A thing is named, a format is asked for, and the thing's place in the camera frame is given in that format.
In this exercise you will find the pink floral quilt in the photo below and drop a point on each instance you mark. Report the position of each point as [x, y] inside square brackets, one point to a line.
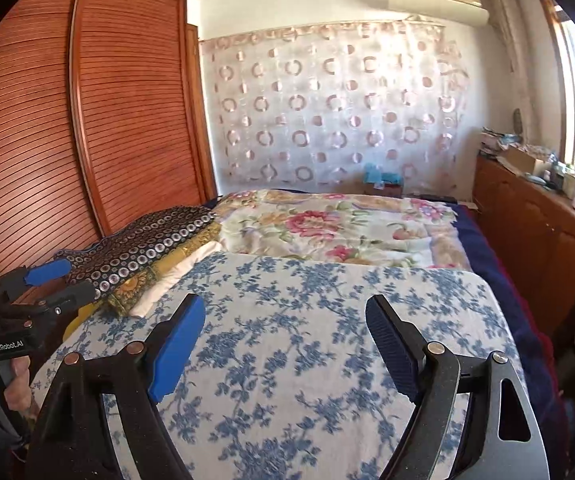
[342, 228]

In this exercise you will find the navy patterned silk garment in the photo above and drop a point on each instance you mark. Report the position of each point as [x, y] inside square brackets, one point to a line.
[120, 256]

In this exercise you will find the beige tied window curtain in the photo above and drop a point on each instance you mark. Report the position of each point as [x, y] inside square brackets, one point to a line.
[514, 35]

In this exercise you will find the sheer circle-pattern curtain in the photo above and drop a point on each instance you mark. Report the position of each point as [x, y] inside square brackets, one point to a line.
[319, 107]

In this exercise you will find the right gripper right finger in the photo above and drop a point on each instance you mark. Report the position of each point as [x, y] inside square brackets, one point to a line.
[500, 438]

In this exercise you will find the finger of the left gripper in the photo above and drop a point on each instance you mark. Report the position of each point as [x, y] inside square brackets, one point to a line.
[69, 299]
[24, 278]

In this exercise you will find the yellow pillow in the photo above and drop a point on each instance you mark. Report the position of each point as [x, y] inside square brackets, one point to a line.
[82, 315]

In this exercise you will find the navy bed blanket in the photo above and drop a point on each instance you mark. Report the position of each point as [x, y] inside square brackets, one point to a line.
[535, 349]

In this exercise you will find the cardboard box on cabinet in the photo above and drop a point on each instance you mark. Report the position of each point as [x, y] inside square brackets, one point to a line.
[524, 162]

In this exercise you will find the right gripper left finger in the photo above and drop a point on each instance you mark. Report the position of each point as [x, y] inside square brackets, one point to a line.
[72, 439]

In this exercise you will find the wooden louvered wardrobe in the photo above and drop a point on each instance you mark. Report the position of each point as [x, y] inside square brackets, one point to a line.
[101, 121]

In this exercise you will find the blue white floral cover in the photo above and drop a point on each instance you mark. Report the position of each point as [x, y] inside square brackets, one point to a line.
[285, 381]

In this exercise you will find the wooden window-side cabinet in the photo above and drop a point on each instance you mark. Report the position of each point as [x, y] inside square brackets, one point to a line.
[532, 231]

